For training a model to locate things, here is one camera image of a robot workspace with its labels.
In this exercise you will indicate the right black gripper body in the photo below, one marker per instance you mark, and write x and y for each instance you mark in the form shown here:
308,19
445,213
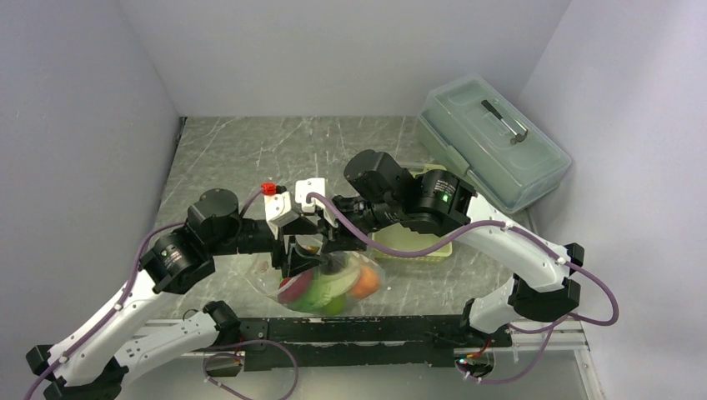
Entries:
370,215

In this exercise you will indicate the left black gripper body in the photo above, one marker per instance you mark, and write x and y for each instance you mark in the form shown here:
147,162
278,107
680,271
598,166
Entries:
252,237

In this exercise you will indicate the dark purple mangosteen toy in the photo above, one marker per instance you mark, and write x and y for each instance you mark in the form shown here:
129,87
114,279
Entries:
331,267

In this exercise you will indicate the purple eggplant toy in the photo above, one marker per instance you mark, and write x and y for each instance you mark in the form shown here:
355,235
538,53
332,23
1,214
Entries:
291,289

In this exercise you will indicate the clear dotted zip bag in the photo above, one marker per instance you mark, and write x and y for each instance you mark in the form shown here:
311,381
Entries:
265,279

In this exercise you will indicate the green cabbage toy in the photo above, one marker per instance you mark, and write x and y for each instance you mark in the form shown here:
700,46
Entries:
327,295

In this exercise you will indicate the pale green plastic basket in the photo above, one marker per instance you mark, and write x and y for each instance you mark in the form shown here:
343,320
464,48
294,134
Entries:
403,239

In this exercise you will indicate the orange peach toy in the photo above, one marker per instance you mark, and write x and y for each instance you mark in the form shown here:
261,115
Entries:
367,284

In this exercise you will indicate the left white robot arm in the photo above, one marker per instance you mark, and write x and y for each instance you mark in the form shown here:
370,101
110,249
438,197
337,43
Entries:
99,359

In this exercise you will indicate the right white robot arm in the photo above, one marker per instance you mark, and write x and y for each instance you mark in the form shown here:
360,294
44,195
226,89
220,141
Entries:
440,203

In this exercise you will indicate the clear lidded storage box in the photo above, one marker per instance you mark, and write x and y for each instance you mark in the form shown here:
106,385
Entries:
469,141

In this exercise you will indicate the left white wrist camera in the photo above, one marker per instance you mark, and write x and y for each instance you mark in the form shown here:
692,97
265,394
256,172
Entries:
279,205

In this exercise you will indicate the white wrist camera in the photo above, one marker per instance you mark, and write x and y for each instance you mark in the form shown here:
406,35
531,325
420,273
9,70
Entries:
279,205
310,204

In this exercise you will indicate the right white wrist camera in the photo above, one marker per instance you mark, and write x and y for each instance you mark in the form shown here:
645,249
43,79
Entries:
310,204

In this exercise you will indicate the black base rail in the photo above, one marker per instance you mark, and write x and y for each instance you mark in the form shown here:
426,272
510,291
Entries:
313,342

